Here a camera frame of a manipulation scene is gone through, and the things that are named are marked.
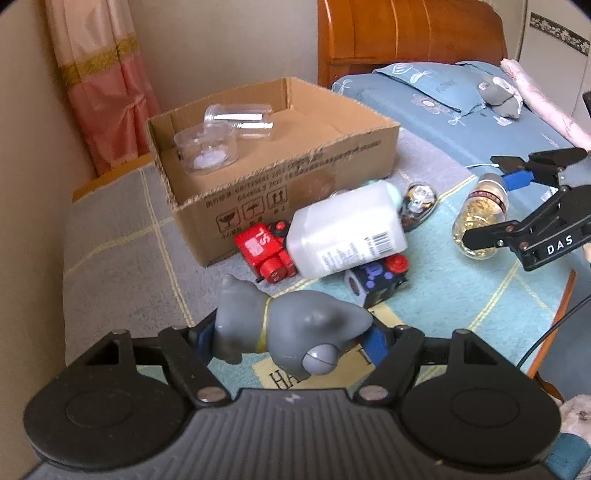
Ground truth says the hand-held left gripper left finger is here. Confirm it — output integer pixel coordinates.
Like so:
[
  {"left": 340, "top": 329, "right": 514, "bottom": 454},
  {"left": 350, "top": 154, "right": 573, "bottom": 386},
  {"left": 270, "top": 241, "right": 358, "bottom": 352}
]
[{"left": 69, "top": 318, "right": 229, "bottom": 409}]

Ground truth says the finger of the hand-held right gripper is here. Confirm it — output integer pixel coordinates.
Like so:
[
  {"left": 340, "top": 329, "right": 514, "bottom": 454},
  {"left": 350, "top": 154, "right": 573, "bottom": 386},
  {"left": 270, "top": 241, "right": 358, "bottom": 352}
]
[
  {"left": 491, "top": 148, "right": 589, "bottom": 191},
  {"left": 463, "top": 186, "right": 574, "bottom": 253}
]

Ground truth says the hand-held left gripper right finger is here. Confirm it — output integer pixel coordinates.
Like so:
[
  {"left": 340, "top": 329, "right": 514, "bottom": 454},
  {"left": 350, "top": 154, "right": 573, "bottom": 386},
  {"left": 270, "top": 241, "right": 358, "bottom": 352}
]
[{"left": 353, "top": 320, "right": 509, "bottom": 409}]

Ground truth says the clear jar of gold flakes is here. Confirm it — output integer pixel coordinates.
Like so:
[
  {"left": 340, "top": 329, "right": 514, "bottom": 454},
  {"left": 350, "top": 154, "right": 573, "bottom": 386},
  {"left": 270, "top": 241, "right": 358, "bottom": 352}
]
[{"left": 453, "top": 173, "right": 509, "bottom": 260}]

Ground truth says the dark blue toy cube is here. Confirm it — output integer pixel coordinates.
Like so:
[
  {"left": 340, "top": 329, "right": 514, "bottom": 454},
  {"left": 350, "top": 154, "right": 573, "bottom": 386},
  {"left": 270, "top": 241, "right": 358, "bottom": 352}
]
[{"left": 344, "top": 256, "right": 410, "bottom": 309}]

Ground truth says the clear packaged small toy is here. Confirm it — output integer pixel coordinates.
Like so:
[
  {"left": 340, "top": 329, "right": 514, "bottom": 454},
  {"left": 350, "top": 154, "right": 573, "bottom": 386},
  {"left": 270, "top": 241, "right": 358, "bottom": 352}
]
[{"left": 399, "top": 183, "right": 437, "bottom": 232}]

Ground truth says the gray rubber toy figure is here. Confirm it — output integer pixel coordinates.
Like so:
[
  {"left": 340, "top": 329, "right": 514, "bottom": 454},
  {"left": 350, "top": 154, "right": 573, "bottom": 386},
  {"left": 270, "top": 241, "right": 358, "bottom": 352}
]
[{"left": 211, "top": 274, "right": 374, "bottom": 377}]

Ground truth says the red toy robot block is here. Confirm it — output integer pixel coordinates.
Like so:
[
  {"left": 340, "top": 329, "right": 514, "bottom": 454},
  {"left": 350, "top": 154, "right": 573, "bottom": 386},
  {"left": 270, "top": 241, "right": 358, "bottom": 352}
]
[{"left": 234, "top": 222, "right": 298, "bottom": 283}]

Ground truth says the white plastic bottle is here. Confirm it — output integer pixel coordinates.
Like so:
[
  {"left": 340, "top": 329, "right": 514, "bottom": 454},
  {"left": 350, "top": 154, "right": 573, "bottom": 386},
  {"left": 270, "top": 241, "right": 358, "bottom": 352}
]
[{"left": 286, "top": 181, "right": 408, "bottom": 278}]

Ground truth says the cardboard box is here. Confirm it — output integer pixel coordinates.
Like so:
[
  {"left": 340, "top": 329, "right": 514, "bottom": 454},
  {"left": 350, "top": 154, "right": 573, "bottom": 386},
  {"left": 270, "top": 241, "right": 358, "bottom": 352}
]
[{"left": 147, "top": 77, "right": 400, "bottom": 267}]

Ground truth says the blue floral bed sheet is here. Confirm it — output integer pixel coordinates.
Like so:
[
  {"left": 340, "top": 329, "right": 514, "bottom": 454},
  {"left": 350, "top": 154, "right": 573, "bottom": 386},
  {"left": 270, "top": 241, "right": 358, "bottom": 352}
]
[{"left": 331, "top": 62, "right": 591, "bottom": 402}]

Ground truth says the gray plush toy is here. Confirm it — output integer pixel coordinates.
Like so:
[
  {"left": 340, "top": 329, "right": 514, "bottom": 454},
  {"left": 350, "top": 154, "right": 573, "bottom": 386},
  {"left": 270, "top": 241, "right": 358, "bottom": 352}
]
[{"left": 478, "top": 76, "right": 524, "bottom": 120}]

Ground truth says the pink rolled blanket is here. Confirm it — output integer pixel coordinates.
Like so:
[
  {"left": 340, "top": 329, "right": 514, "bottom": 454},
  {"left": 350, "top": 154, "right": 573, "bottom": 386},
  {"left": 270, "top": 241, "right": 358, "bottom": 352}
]
[{"left": 501, "top": 58, "right": 591, "bottom": 151}]

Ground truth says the gray and teal checked mat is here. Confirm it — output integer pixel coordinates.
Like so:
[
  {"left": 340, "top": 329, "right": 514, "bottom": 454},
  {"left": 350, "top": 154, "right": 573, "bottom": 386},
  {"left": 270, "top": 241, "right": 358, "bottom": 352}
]
[{"left": 62, "top": 127, "right": 578, "bottom": 393}]

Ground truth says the blue floral pillow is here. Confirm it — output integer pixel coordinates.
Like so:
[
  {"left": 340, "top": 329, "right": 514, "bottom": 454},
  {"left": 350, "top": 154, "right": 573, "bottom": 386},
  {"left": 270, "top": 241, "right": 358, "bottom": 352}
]
[{"left": 372, "top": 61, "right": 499, "bottom": 114}]

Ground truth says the white fuzzy cloth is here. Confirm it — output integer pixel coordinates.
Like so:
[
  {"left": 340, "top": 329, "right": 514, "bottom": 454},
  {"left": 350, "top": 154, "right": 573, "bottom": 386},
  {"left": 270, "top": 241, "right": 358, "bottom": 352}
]
[{"left": 558, "top": 396, "right": 591, "bottom": 437}]

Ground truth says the wooden bed headboard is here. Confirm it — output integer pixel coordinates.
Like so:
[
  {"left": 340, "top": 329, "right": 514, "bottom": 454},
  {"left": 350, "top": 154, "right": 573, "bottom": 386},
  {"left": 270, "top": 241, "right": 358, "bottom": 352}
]
[{"left": 317, "top": 0, "right": 508, "bottom": 89}]

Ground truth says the clear jar with white insert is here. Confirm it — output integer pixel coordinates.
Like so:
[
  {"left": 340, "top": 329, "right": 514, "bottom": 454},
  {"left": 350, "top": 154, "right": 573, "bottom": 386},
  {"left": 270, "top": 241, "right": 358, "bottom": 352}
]
[{"left": 174, "top": 126, "right": 240, "bottom": 175}]

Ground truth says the empty clear plastic jar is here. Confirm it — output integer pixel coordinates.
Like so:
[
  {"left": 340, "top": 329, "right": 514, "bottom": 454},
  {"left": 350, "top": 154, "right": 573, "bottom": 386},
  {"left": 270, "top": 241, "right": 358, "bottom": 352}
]
[{"left": 204, "top": 104, "right": 274, "bottom": 139}]

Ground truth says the pink curtain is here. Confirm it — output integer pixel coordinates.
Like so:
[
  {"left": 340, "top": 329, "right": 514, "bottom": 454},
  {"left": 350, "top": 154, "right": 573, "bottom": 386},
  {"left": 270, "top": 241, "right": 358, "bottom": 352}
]
[{"left": 44, "top": 0, "right": 161, "bottom": 177}]

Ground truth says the black cable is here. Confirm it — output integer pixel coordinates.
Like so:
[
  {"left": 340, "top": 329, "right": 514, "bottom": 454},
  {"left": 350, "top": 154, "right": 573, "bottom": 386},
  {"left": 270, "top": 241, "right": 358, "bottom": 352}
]
[{"left": 517, "top": 295, "right": 591, "bottom": 370}]

